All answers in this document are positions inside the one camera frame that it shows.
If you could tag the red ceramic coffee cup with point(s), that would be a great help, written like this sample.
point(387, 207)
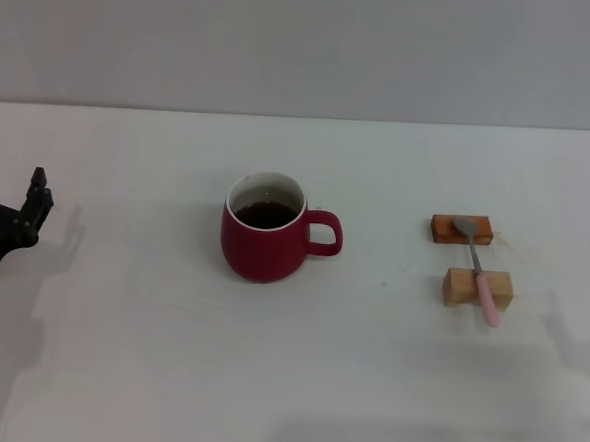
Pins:
point(263, 254)

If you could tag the dark brown wooden block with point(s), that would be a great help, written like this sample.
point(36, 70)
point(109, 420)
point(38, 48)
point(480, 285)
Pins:
point(442, 231)

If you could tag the light wooden notched block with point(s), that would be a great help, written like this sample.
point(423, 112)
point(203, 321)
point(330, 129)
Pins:
point(458, 289)

